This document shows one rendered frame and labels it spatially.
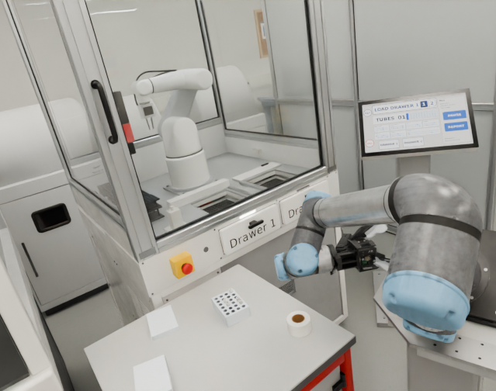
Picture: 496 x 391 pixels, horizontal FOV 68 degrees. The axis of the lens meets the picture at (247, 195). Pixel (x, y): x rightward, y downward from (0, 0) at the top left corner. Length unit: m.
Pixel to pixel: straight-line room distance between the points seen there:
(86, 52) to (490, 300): 1.30
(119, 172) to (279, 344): 0.71
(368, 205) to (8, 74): 3.94
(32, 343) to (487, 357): 1.11
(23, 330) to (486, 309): 1.18
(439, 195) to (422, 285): 0.14
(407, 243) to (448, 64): 2.09
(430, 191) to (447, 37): 2.04
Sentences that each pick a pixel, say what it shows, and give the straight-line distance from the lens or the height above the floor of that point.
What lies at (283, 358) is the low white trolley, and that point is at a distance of 1.11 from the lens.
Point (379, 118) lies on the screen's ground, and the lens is 2.02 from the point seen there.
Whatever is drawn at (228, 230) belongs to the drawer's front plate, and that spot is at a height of 0.92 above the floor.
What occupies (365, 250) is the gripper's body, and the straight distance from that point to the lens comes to 1.04.
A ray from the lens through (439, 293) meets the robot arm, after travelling 0.58.
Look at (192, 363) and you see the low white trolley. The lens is 1.16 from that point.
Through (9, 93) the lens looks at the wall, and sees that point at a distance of 4.34.
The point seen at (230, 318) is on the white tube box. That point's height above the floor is 0.79.
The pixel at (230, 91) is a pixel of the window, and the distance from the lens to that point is 1.41.
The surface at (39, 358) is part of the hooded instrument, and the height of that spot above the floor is 0.94.
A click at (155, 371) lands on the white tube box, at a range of 1.10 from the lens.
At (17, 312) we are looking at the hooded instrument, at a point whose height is 1.08.
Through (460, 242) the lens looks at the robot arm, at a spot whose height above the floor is 1.25.
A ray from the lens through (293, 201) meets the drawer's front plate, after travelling 1.63.
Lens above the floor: 1.55
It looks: 21 degrees down
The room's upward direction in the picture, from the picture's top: 10 degrees counter-clockwise
